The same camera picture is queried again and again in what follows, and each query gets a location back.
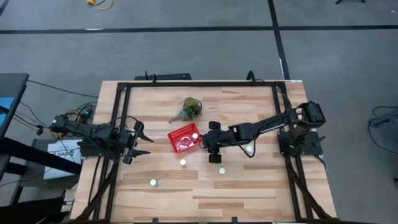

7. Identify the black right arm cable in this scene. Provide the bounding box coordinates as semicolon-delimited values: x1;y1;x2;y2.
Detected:
231;118;257;159

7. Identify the thin black floor cable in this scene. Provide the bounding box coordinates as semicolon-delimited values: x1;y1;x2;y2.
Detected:
27;79;99;99

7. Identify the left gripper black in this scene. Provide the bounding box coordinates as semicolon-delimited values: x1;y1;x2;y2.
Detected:
119;120;155;165

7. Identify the blue screen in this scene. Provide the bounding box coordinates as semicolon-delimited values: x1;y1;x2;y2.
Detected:
0;96;16;125

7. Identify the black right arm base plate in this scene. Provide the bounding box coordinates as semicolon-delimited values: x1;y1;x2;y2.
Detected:
277;130;324;156

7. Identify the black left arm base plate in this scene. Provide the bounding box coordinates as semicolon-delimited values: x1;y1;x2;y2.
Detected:
80;141;122;158

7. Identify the black flat device with antenna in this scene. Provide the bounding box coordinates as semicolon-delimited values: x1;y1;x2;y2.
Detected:
134;70;193;81

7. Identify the black aluminium table frame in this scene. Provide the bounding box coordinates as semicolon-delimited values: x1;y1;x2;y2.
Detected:
74;80;335;223

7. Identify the dark desk top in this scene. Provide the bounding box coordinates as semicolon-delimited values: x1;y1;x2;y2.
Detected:
0;73;30;139

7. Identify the red plastic mesh basket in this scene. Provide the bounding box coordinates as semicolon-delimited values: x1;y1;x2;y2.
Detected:
167;122;202;154

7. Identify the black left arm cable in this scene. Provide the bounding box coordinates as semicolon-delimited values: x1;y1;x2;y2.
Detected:
107;115;139;131

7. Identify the black desk beam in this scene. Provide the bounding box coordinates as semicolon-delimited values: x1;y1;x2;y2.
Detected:
0;136;82;175

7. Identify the grey stand base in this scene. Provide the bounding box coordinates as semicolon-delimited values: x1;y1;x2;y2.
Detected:
369;107;398;128

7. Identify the yellow cable bundle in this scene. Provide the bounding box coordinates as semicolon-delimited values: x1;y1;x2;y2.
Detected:
63;109;82;122

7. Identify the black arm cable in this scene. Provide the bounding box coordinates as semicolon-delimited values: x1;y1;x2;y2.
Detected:
231;118;257;159
107;115;139;131

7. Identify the yellow extension cable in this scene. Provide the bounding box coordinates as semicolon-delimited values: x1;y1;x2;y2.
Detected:
86;0;113;11

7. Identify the white cardboard box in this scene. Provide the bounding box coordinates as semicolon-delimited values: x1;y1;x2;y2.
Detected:
43;139;83;180

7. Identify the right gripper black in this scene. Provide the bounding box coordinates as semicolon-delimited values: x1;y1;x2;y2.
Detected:
200;120;233;164

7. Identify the succulent plant in black bowl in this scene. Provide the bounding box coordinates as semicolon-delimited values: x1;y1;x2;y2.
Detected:
169;96;203;124

